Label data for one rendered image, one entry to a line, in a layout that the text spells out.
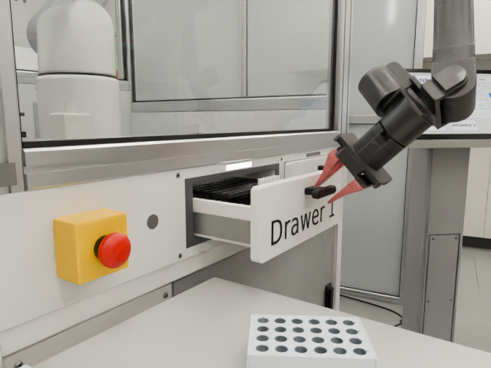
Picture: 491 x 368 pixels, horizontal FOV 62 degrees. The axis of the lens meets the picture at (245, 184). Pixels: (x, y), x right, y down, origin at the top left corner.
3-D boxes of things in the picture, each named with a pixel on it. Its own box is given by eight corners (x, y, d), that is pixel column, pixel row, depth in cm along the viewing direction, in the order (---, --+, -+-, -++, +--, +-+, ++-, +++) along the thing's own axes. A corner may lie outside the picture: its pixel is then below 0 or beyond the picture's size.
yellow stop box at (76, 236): (134, 269, 50) (131, 212, 49) (81, 288, 44) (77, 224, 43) (107, 261, 53) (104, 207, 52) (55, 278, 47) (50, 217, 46)
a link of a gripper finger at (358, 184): (319, 177, 74) (358, 143, 69) (344, 209, 72) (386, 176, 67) (302, 182, 68) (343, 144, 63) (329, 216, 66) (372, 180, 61)
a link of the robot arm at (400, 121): (427, 113, 56) (445, 123, 60) (400, 81, 59) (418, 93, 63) (388, 147, 59) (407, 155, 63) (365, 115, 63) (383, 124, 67)
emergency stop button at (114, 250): (135, 263, 47) (134, 230, 47) (106, 274, 44) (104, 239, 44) (118, 258, 49) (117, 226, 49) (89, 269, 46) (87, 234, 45)
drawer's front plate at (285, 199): (339, 223, 81) (341, 168, 80) (260, 264, 58) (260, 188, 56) (331, 221, 82) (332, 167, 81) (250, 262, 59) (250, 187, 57)
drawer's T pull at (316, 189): (336, 193, 69) (337, 185, 69) (318, 199, 63) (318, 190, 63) (317, 190, 71) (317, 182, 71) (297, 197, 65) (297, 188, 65)
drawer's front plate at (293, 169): (340, 193, 114) (342, 153, 112) (291, 212, 90) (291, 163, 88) (335, 193, 115) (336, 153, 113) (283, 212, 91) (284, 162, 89)
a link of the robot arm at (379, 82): (473, 75, 54) (472, 110, 61) (424, 27, 61) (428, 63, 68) (391, 123, 57) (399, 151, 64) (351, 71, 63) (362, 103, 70)
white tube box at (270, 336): (357, 347, 47) (359, 316, 47) (376, 396, 39) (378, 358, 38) (250, 344, 48) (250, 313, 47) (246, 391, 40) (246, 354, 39)
